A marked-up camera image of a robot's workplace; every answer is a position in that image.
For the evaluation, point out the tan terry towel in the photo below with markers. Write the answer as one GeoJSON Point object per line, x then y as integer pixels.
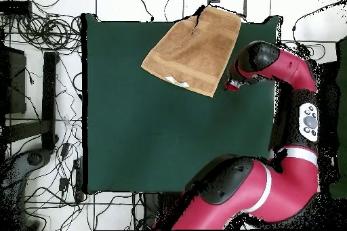
{"type": "Point", "coordinates": [189, 55]}

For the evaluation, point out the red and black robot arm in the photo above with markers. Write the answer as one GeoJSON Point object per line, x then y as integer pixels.
{"type": "Point", "coordinates": [284, 187]}

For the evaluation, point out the dark flat box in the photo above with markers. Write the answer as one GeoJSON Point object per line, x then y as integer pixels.
{"type": "Point", "coordinates": [15, 79]}

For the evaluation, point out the black flat device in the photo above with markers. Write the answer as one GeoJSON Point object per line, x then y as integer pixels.
{"type": "Point", "coordinates": [15, 7]}

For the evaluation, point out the dark green table cloth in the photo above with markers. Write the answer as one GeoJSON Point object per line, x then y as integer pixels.
{"type": "Point", "coordinates": [135, 133]}

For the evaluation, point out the black power strip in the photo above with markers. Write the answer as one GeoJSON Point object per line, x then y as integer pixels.
{"type": "Point", "coordinates": [78, 179]}

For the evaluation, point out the black stand leg bar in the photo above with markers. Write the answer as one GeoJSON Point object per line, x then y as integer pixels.
{"type": "Point", "coordinates": [49, 92]}

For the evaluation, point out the small black power adapter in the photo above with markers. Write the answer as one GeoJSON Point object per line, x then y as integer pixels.
{"type": "Point", "coordinates": [63, 184]}

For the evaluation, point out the dark stand base foot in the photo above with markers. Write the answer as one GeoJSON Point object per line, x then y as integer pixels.
{"type": "Point", "coordinates": [35, 158]}

